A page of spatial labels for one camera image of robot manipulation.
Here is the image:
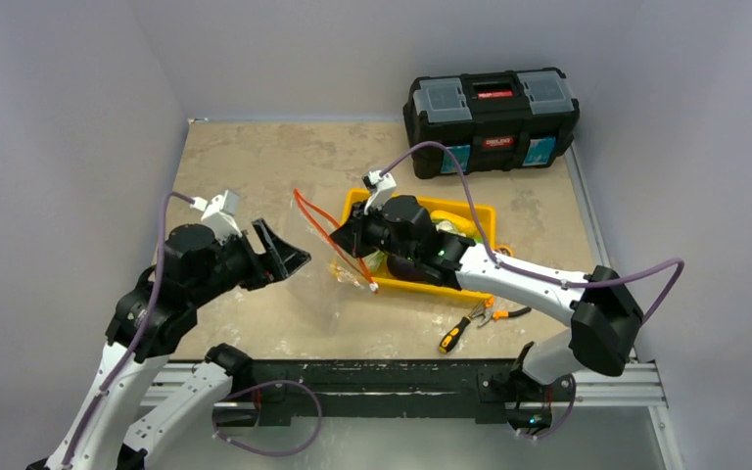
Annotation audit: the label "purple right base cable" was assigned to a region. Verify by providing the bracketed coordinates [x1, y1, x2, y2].
[515, 376, 580, 441]

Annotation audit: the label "white cauliflower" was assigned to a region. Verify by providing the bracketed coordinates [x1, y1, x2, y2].
[436, 219, 470, 238]

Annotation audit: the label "black plastic toolbox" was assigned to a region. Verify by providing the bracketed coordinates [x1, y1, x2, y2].
[402, 68, 581, 179]

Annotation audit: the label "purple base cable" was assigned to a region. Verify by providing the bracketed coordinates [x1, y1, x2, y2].
[211, 378, 324, 457]
[515, 376, 580, 441]

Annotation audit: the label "yellow black screwdriver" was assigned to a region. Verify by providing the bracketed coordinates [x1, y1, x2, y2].
[438, 302, 487, 354]

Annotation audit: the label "purple eggplant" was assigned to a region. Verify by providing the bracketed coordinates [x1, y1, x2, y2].
[386, 255, 446, 286]

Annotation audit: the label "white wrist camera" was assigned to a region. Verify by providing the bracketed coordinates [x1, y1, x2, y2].
[362, 170, 397, 214]
[190, 190, 241, 242]

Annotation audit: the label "yellow banana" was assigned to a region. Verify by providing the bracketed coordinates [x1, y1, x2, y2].
[430, 210, 479, 238]

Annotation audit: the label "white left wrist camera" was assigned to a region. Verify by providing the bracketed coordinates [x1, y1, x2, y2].
[190, 190, 241, 242]

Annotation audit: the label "clear orange zip bag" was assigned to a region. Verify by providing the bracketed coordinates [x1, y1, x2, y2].
[284, 188, 380, 330]

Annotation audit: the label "yellow plastic tray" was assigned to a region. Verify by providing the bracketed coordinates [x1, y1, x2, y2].
[330, 189, 496, 302]

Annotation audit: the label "orange handled pliers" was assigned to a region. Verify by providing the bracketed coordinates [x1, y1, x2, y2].
[478, 296, 532, 328]

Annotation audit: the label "black metal base frame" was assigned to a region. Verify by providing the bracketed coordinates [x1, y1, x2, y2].
[93, 352, 669, 430]

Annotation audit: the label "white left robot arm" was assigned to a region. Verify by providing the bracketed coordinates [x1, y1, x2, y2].
[29, 219, 311, 469]

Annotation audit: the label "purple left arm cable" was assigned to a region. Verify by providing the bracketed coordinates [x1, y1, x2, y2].
[58, 191, 197, 468]

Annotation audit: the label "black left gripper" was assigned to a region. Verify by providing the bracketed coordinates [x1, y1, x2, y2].
[191, 216, 309, 305]

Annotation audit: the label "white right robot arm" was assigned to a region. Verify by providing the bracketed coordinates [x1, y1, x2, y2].
[330, 195, 643, 399]

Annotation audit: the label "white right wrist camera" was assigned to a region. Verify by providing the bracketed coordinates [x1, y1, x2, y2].
[362, 170, 397, 214]

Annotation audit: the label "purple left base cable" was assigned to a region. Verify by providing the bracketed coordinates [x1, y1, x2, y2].
[211, 378, 324, 457]

